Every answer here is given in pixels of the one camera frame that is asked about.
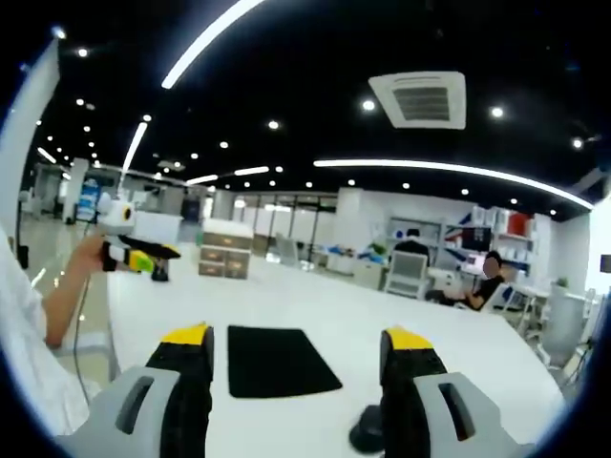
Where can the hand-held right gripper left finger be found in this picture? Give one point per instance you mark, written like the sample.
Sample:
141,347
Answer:
191,410

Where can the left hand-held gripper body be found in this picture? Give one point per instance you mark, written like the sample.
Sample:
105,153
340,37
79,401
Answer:
117,217

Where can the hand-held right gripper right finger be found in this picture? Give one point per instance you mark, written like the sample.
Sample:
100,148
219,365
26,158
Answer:
406,410

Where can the black mouse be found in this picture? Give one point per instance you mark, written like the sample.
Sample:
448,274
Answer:
365,429

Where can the black mouse pad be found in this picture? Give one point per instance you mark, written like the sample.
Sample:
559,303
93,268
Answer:
277,362

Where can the white desk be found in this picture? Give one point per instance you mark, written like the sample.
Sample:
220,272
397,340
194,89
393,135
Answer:
310,305

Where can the person's left hand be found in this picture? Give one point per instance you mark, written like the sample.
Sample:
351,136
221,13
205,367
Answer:
88,255

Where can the black pen holder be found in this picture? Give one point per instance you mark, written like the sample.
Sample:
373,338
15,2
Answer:
160,273

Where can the blue standing banner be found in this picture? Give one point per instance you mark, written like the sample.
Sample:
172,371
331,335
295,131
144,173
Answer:
89,200

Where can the small drawer cabinet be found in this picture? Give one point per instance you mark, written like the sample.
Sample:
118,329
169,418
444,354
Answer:
224,260

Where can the ceiling light strip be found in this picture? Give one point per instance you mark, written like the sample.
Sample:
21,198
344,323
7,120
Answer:
133,148
205,35
453,167

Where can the person's white shirt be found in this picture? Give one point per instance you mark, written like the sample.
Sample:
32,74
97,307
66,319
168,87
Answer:
24,334

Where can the white mesh office chair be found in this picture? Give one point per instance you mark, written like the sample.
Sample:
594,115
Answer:
406,274

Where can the white storage shelf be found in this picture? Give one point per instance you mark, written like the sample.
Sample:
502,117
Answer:
515,248

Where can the red box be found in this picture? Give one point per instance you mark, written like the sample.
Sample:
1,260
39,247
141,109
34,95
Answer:
519,223

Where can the ceiling air conditioner vent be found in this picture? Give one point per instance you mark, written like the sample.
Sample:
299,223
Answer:
420,101

